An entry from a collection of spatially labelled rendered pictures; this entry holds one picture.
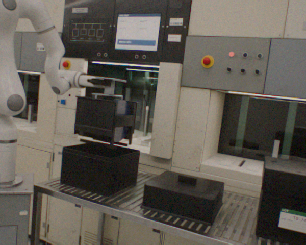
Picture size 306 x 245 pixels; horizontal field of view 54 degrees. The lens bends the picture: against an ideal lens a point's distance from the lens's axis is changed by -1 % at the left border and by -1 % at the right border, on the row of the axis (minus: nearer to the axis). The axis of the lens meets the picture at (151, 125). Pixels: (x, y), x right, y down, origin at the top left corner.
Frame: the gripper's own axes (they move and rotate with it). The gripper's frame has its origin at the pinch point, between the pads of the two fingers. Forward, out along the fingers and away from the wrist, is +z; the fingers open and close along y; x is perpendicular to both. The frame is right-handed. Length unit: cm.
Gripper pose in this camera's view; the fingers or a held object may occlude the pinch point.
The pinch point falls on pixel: (109, 82)
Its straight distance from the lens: 144.9
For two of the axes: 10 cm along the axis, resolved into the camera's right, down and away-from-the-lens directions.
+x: 1.1, -9.9, -1.0
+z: 9.0, 1.5, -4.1
